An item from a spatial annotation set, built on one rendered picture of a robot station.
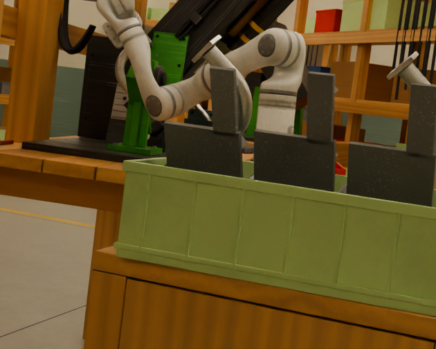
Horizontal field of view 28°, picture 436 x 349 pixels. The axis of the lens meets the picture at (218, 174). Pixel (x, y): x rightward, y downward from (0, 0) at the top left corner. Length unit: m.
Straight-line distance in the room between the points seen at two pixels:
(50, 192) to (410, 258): 1.17
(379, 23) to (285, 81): 3.75
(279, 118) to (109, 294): 0.72
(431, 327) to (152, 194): 0.51
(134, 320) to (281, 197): 0.35
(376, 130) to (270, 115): 9.52
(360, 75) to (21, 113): 3.58
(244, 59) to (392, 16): 3.70
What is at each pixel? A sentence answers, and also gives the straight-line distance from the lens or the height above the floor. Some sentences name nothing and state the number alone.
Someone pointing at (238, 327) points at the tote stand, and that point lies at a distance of 1.50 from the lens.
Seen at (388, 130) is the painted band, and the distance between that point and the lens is 11.58.
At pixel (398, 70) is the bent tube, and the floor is 1.17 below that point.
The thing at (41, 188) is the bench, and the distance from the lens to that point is 2.33.
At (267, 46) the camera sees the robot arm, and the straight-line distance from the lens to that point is 2.10.
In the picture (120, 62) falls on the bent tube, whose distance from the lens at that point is 2.75.
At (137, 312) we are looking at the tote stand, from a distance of 1.56.
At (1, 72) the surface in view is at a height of 1.06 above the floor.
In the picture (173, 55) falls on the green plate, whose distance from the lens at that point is 2.80.
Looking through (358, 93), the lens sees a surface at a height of 1.23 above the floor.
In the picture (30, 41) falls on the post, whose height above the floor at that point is 1.18.
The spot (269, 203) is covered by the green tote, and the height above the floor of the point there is 0.92.
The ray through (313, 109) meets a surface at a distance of 1.49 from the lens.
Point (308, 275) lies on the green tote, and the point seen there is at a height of 0.82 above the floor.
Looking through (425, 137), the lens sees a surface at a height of 1.07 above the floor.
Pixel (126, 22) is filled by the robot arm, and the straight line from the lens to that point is 2.43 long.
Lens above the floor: 1.09
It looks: 5 degrees down
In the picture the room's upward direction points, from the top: 7 degrees clockwise
